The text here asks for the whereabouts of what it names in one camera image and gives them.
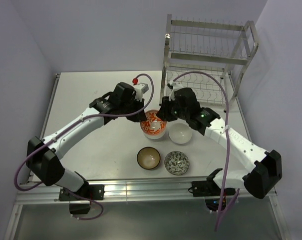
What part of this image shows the white bowl right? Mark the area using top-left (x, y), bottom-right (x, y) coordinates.
top-left (168, 123), bottom-right (192, 145)

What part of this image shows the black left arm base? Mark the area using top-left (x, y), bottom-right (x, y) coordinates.
top-left (58, 184), bottom-right (105, 221)

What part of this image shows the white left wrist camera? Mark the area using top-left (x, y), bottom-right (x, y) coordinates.
top-left (132, 78), bottom-right (149, 101)

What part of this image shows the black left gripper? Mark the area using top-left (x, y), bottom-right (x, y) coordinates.
top-left (119, 96), bottom-right (147, 123)

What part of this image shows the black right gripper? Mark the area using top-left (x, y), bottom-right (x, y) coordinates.
top-left (156, 95), bottom-right (189, 122)

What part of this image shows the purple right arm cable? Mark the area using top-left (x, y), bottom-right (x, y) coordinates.
top-left (172, 71), bottom-right (241, 232)

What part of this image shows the brown glazed bowl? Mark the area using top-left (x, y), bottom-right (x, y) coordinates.
top-left (136, 146), bottom-right (161, 170)

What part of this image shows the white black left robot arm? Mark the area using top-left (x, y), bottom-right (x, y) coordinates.
top-left (26, 82), bottom-right (149, 200)

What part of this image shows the black white floral bowl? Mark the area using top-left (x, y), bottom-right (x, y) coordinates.
top-left (164, 151), bottom-right (190, 176)

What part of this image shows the stainless steel dish rack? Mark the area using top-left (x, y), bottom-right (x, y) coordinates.
top-left (160, 14), bottom-right (260, 106)

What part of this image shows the aluminium mounting rail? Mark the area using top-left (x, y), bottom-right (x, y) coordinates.
top-left (14, 174), bottom-right (278, 205)

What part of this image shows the orange patterned bowl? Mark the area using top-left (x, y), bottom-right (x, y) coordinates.
top-left (140, 109), bottom-right (167, 135)

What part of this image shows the white bowl left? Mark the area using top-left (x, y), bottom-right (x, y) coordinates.
top-left (144, 132), bottom-right (165, 141)

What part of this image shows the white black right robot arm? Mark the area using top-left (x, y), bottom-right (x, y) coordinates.
top-left (157, 87), bottom-right (283, 199)

